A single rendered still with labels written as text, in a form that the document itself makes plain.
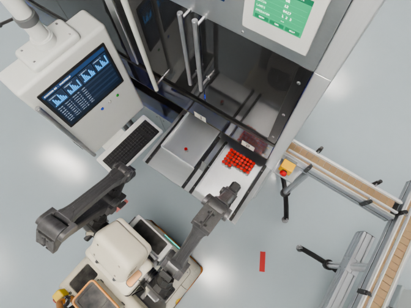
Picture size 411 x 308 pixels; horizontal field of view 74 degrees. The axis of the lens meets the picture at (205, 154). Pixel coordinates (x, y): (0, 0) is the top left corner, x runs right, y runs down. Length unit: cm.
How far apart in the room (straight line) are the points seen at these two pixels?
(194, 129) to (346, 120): 176
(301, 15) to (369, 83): 267
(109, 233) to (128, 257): 13
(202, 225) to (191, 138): 91
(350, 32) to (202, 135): 119
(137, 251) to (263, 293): 155
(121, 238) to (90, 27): 95
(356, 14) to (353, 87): 258
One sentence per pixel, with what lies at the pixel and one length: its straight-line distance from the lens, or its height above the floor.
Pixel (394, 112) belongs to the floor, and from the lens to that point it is 336.
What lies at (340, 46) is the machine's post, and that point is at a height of 193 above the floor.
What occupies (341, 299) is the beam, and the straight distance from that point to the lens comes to 213.
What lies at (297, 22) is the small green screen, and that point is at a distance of 82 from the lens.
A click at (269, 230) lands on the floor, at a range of 255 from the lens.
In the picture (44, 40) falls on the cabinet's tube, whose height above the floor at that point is 162.
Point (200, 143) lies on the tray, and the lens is 176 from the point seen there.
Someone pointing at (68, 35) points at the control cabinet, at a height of 158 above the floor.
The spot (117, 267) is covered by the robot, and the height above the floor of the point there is 136.
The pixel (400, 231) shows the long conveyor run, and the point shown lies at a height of 96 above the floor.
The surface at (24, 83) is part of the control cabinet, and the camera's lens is 142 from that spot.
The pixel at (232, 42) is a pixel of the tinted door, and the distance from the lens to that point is 103.
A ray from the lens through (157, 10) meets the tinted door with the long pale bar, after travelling 121.
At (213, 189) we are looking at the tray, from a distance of 166.
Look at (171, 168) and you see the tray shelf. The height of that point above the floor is 88.
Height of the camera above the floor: 250
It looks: 70 degrees down
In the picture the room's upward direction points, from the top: 6 degrees counter-clockwise
